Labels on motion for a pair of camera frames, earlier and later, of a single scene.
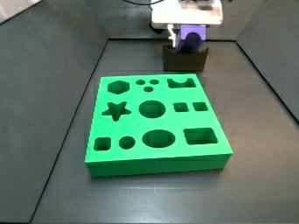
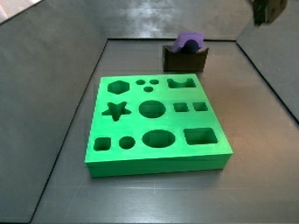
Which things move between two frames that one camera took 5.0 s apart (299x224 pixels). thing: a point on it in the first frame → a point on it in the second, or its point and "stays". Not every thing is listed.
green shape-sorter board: [154, 125] stays
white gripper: [186, 12] → [267, 10]
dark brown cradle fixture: [183, 61] stays
